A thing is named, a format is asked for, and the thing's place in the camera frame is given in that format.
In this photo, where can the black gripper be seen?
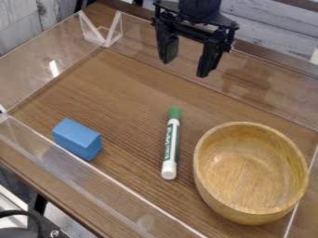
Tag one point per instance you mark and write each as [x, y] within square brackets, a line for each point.
[194, 19]

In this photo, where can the blue block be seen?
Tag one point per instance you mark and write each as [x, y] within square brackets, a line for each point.
[78, 138]

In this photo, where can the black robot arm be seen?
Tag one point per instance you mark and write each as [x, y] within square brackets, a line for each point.
[197, 20]

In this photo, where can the brown wooden bowl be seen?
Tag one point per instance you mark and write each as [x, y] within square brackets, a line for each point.
[250, 172]

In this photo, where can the green white marker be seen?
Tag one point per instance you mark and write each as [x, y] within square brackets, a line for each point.
[172, 146]

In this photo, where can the black equipment under table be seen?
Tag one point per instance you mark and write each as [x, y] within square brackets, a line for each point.
[22, 222]

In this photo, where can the clear acrylic corner bracket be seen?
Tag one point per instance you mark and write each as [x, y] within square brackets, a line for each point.
[102, 35]

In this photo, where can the clear acrylic front wall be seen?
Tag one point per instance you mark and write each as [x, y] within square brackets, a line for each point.
[105, 203]

